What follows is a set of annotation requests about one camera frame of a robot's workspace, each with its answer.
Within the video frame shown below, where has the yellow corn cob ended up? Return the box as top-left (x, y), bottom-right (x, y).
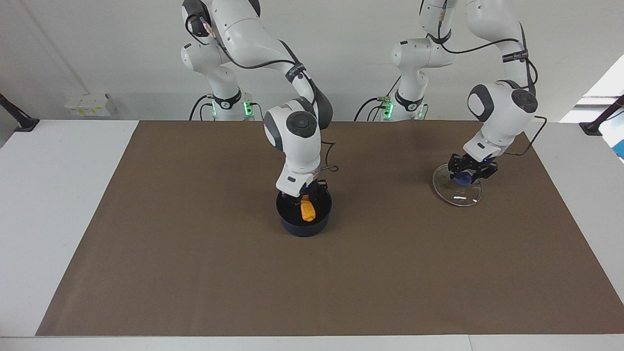
top-left (300, 195), bottom-right (317, 223)

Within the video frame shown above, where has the black base cable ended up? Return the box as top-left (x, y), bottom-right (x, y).
top-left (354, 76), bottom-right (403, 121)
top-left (189, 94), bottom-right (215, 121)

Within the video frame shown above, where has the white wall socket box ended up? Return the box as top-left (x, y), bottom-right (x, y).
top-left (65, 94), bottom-right (117, 117)

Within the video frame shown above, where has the brown table mat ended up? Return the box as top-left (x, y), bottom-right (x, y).
top-left (35, 120), bottom-right (624, 337)

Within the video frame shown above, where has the dark pot with purple handle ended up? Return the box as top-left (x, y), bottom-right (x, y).
top-left (275, 188), bottom-right (333, 238)

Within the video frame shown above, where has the blue white object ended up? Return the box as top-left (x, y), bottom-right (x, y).
top-left (599, 119), bottom-right (624, 161)

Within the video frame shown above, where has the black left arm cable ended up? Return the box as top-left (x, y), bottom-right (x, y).
top-left (436, 0), bottom-right (547, 156)

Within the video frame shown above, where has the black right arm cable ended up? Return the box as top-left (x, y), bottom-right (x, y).
top-left (187, 14), bottom-right (340, 174)

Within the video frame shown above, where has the glass lid with purple knob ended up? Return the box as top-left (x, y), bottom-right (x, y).
top-left (432, 163), bottom-right (483, 207)

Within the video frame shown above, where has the black clamp stand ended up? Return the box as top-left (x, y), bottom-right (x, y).
top-left (0, 93), bottom-right (40, 133)
top-left (579, 95), bottom-right (624, 136)

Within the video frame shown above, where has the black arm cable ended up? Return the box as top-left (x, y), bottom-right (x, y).
top-left (187, 14), bottom-right (340, 174)
top-left (436, 0), bottom-right (547, 156)

